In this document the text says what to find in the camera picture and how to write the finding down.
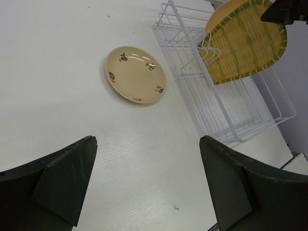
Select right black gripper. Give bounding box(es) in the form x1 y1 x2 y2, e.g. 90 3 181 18
260 0 308 25

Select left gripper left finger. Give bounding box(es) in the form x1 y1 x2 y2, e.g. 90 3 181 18
0 136 98 231

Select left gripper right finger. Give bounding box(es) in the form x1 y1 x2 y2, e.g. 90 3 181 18
199 136 308 231

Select yellow green woven plate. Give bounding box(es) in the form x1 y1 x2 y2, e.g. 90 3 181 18
198 0 287 85

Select plain beige round plate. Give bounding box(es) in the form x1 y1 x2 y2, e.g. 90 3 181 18
205 0 247 31

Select small beige patterned plate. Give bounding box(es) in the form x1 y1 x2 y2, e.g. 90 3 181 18
105 46 167 104

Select white wire dish rack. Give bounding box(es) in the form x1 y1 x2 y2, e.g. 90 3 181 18
154 0 296 143

